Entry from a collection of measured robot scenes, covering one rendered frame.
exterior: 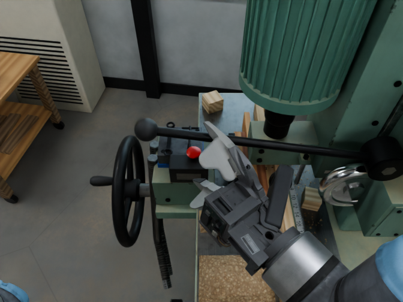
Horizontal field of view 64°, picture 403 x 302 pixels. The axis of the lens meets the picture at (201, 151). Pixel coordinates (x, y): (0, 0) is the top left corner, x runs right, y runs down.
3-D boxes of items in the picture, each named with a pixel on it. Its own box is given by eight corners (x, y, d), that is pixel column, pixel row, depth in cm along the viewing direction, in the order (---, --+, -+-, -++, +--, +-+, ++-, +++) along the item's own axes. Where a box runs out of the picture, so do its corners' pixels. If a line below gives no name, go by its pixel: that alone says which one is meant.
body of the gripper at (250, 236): (201, 192, 44) (264, 262, 39) (245, 164, 48) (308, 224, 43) (195, 219, 50) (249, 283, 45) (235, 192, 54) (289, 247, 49)
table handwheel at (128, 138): (129, 247, 95) (135, 153, 103) (197, 248, 95) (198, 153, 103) (99, 246, 67) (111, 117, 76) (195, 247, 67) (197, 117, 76)
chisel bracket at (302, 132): (245, 145, 77) (249, 120, 70) (304, 145, 77) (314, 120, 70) (248, 171, 72) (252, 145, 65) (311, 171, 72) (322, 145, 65)
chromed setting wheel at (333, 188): (309, 196, 67) (327, 159, 57) (369, 196, 67) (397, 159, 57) (312, 209, 65) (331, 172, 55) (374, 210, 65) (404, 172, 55)
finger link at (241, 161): (234, 147, 44) (261, 204, 45) (241, 142, 45) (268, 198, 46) (216, 152, 48) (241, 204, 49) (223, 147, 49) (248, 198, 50)
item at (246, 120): (241, 127, 88) (244, 111, 83) (247, 127, 88) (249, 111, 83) (250, 205, 72) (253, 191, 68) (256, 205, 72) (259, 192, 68)
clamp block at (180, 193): (161, 157, 85) (158, 133, 78) (213, 157, 85) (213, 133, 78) (155, 206, 75) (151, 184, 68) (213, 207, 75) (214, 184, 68)
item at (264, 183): (248, 138, 85) (250, 126, 82) (256, 138, 85) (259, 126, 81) (257, 217, 70) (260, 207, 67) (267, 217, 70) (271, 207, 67)
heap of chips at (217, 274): (199, 255, 65) (199, 247, 62) (269, 256, 64) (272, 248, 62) (198, 303, 59) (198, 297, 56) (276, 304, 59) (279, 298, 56)
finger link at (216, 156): (189, 130, 43) (219, 192, 44) (222, 114, 46) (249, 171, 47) (179, 134, 46) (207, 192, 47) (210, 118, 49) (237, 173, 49)
